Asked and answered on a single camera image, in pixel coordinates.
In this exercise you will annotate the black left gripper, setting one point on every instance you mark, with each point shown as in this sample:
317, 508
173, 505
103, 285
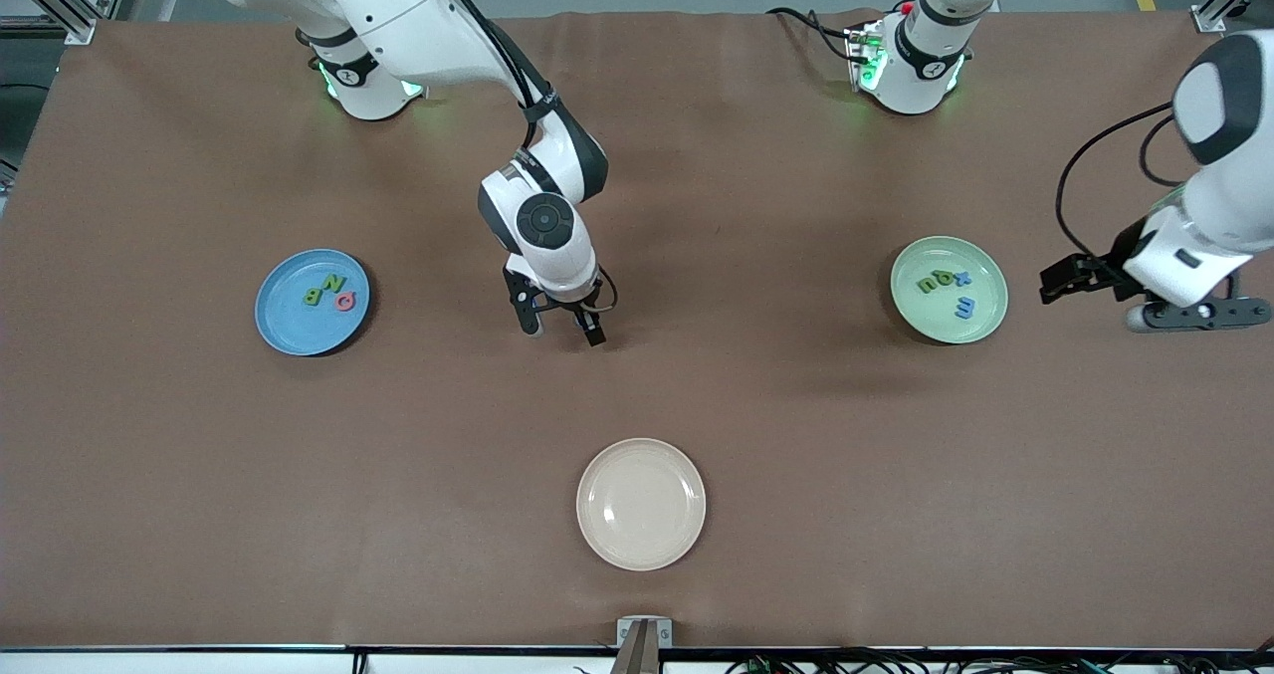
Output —
1116, 260

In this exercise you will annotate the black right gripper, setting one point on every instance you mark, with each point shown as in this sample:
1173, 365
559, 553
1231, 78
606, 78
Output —
569, 306

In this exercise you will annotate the blue letter m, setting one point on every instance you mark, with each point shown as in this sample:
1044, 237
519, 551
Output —
965, 307

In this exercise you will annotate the green letter u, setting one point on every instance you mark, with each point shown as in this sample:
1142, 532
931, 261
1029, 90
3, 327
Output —
926, 283

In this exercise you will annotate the pink letter Q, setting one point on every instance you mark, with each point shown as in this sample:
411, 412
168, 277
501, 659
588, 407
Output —
344, 303

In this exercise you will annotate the green letter N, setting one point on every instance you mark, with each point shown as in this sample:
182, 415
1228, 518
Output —
334, 283

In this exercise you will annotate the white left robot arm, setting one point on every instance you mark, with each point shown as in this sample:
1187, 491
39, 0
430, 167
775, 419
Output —
921, 67

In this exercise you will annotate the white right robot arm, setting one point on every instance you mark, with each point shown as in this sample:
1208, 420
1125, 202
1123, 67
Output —
398, 17

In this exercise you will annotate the green plate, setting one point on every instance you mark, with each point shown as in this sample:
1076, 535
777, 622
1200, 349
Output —
936, 316

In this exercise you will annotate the cream plate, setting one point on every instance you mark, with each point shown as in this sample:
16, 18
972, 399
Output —
641, 504

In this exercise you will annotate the blue plate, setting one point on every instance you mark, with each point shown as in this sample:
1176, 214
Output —
299, 331

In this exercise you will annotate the brown table cover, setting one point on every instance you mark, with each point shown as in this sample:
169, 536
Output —
677, 395

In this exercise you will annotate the white table edge strip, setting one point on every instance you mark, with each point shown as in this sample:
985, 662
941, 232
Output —
199, 666

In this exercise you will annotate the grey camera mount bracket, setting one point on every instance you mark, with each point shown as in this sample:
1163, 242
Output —
644, 634

